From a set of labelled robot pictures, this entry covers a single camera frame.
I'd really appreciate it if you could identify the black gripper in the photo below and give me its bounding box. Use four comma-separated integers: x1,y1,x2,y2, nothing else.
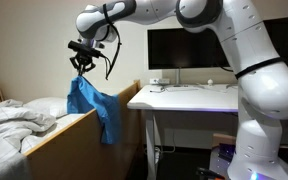
69,53,97,77

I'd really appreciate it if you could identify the blue shirt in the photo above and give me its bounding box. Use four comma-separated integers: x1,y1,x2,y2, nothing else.
66,75,122,145

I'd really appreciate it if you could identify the white bed pillow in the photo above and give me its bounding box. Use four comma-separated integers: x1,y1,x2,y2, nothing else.
23,96,69,119

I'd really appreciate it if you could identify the wooden bed footboard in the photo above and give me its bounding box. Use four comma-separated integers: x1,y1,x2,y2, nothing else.
23,79,142,180

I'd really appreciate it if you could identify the white mattress sheet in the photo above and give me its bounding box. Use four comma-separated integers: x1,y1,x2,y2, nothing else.
20,113,85,155

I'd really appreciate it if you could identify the white crumpled duvet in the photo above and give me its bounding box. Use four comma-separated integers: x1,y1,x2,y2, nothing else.
0,98,57,168

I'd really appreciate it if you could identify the black desk monitor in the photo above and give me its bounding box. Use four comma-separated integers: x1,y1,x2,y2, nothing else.
147,27,232,92

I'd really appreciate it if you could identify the white desk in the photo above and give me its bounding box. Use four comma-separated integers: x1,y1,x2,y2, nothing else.
127,83,240,180

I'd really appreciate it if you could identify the grey towel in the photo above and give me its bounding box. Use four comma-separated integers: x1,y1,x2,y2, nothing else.
0,151,32,180

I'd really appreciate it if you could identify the brown cardboard box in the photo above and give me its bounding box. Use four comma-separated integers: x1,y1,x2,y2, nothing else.
211,132,238,149

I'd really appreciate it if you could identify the black red clamp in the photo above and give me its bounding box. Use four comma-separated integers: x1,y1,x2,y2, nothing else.
195,167,226,180

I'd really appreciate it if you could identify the large black screen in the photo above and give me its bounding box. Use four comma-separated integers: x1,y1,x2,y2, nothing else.
263,14,288,66

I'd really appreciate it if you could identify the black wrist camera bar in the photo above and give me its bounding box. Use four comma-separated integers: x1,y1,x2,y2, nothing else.
67,40,107,60

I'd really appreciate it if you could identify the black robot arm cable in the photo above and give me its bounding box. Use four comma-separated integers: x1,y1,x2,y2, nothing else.
102,3,122,81

